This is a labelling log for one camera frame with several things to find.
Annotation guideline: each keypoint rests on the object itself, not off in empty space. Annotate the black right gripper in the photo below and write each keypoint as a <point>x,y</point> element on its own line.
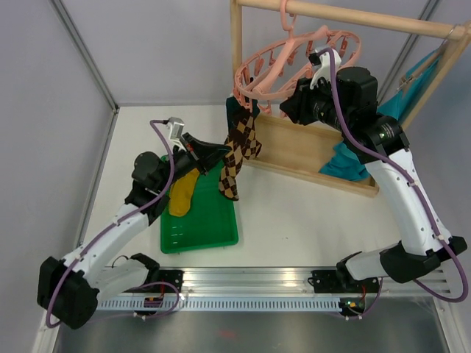
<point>297,105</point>

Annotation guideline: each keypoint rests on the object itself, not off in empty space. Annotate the metal clip hanger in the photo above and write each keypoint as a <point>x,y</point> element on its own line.
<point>420,68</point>

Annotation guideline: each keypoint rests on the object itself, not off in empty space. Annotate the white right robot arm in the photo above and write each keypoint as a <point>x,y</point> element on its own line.
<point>349,105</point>

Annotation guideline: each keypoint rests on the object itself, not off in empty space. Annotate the yellow sock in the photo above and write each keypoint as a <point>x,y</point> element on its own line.
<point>181,194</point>

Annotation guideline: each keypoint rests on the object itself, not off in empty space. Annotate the brown argyle sock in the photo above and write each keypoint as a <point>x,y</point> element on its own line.
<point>233,162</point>
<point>242,134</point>

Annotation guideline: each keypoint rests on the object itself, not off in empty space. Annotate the green plastic tray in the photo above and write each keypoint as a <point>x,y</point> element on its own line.
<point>210,222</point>

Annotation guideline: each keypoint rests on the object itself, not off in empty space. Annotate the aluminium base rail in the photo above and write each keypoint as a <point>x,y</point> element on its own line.
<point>285,282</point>

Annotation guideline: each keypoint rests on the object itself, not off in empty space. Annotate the wooden hanger rack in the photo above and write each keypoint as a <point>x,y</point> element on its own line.
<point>298,151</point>

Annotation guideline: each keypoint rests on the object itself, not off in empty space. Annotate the white slotted cable duct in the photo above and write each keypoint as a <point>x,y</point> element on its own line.
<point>230,304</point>

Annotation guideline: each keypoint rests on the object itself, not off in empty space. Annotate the pink round clip hanger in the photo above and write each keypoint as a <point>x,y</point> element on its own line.
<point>287,73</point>

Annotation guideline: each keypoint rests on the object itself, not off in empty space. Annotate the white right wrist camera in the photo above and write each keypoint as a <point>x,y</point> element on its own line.
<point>324,63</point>

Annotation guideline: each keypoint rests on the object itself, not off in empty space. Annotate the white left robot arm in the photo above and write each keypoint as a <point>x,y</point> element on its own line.
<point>71,288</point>

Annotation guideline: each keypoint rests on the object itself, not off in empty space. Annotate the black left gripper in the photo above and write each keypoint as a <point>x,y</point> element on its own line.
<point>202,155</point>

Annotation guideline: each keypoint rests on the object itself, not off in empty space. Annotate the teal cloth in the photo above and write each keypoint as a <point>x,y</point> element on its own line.
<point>345,164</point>

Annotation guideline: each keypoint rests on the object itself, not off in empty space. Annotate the green reindeer sock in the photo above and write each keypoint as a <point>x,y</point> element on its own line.
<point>232,107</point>

